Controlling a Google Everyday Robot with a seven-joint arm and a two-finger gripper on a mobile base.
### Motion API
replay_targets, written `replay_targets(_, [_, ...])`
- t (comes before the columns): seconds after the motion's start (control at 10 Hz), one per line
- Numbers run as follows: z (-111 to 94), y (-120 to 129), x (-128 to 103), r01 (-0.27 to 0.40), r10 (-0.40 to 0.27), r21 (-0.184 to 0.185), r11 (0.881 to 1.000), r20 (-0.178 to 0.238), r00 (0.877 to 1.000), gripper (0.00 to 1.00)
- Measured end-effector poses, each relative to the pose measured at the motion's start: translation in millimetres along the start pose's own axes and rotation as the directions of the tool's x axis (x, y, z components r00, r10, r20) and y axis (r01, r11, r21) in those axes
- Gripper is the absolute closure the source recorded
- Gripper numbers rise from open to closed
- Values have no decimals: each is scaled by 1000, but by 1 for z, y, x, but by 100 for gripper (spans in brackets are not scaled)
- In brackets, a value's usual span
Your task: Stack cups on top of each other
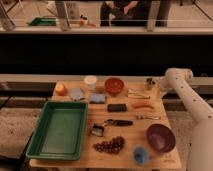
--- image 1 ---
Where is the blue cup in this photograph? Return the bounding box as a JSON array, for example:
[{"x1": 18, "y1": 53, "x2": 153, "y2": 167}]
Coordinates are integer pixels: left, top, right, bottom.
[{"x1": 133, "y1": 147, "x2": 148, "y2": 164}]

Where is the orange carrot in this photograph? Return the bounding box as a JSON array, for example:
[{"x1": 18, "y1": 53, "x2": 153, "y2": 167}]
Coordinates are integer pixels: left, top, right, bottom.
[{"x1": 132, "y1": 103, "x2": 154, "y2": 109}]

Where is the red bowl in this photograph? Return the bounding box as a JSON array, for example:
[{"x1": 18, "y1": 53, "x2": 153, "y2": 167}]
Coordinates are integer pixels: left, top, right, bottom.
[{"x1": 105, "y1": 77, "x2": 124, "y2": 95}]

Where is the metal fork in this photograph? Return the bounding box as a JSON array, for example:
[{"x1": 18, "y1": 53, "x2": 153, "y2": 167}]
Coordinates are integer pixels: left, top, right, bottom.
[{"x1": 136, "y1": 115, "x2": 161, "y2": 120}]

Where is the black rectangular block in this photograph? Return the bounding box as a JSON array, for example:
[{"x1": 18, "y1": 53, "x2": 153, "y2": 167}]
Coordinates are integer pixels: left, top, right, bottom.
[{"x1": 107, "y1": 104, "x2": 127, "y2": 112}]

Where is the wooden folding table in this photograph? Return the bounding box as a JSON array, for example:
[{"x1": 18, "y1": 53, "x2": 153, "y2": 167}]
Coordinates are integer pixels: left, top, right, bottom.
[{"x1": 29, "y1": 90, "x2": 181, "y2": 170}]

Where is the purple bowl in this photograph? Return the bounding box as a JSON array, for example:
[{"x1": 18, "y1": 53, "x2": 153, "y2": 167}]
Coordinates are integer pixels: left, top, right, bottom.
[{"x1": 146, "y1": 124, "x2": 176, "y2": 153}]

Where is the blue sponge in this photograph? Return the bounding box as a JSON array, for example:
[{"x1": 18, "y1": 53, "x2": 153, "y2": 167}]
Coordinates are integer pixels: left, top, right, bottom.
[{"x1": 89, "y1": 93, "x2": 106, "y2": 104}]

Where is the white cup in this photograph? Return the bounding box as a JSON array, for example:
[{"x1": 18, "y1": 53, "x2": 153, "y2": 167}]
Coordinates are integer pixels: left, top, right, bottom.
[{"x1": 84, "y1": 75, "x2": 97, "y2": 90}]

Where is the person in dark clothes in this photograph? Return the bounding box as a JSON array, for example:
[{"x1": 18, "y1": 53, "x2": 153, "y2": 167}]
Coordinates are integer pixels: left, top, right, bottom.
[{"x1": 100, "y1": 0, "x2": 151, "y2": 26}]

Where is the small black metal clip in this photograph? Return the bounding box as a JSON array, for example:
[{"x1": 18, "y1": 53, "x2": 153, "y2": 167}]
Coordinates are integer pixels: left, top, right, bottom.
[{"x1": 90, "y1": 124, "x2": 104, "y2": 137}]

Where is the bunch of dark grapes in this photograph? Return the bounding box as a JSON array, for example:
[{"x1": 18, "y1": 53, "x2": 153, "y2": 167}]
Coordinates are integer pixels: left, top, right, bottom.
[{"x1": 93, "y1": 136, "x2": 125, "y2": 154}]

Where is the orange fruit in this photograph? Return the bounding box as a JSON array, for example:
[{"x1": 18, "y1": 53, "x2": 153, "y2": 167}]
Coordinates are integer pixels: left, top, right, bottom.
[{"x1": 55, "y1": 83, "x2": 67, "y2": 96}]

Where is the green plastic tray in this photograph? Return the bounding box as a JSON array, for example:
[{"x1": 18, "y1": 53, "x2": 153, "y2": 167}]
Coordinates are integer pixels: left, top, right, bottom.
[{"x1": 26, "y1": 101, "x2": 88, "y2": 161}]

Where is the distant green tray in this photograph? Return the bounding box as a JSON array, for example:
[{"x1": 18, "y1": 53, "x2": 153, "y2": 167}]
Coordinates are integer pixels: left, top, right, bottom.
[{"x1": 28, "y1": 17, "x2": 56, "y2": 26}]

